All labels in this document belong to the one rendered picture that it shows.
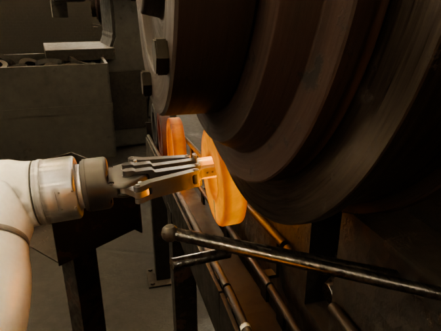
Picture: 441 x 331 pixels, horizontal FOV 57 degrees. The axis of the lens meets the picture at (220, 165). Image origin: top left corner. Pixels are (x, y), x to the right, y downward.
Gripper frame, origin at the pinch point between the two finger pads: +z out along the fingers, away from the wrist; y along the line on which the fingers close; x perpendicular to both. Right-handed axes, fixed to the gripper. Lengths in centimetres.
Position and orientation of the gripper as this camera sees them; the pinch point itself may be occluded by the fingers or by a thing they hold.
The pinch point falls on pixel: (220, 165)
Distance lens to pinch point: 62.1
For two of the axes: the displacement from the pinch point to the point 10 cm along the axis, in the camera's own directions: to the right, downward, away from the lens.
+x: -0.5, -9.3, -3.7
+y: 2.7, 3.4, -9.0
